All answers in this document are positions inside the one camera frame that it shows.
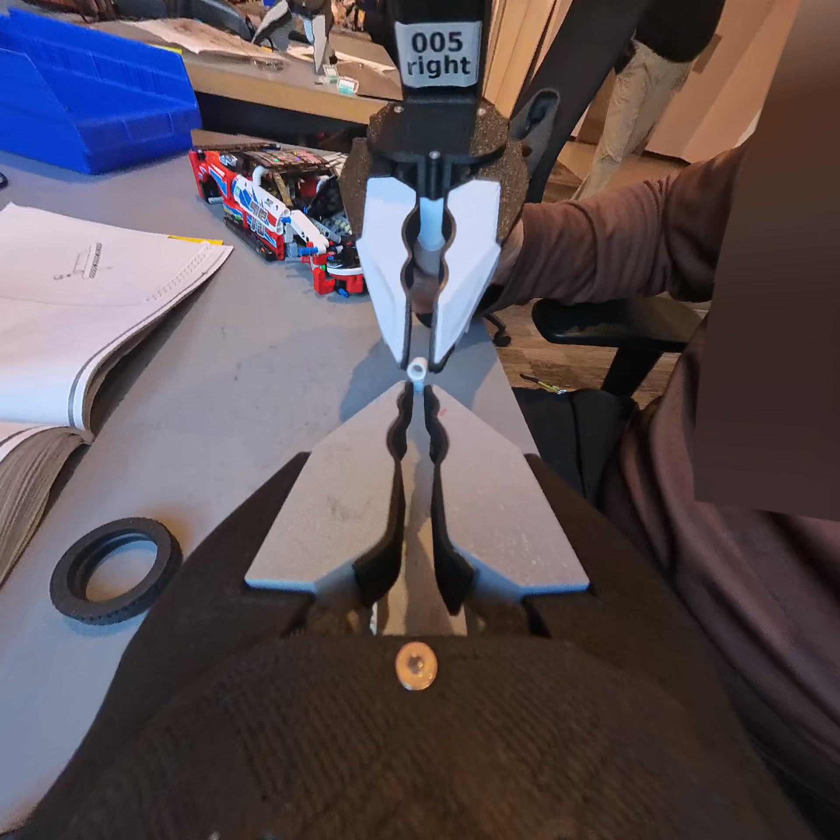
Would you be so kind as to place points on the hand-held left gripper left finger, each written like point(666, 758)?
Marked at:
point(328, 518)

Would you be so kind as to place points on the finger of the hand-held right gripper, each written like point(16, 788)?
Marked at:
point(476, 262)
point(384, 262)

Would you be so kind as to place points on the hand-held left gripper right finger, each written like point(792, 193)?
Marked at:
point(505, 518)

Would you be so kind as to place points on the small white connector pin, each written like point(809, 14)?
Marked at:
point(417, 371)

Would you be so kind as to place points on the person's right forearm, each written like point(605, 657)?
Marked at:
point(623, 229)

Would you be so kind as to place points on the grey desk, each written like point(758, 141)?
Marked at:
point(229, 394)

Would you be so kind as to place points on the red white brick race car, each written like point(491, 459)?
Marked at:
point(249, 203)

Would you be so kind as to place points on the grey office table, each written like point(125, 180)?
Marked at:
point(275, 85)

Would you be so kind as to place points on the black swivel chair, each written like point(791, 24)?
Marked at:
point(590, 39)

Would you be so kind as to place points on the person's torso in brown shirt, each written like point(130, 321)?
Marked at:
point(722, 623)

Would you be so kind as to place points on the printed paper sheet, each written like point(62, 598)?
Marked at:
point(197, 39)

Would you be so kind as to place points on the narrow black rubber tire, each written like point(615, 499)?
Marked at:
point(62, 584)

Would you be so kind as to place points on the open instruction booklet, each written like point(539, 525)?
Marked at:
point(79, 315)

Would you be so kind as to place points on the blue storage bin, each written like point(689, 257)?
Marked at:
point(98, 111)

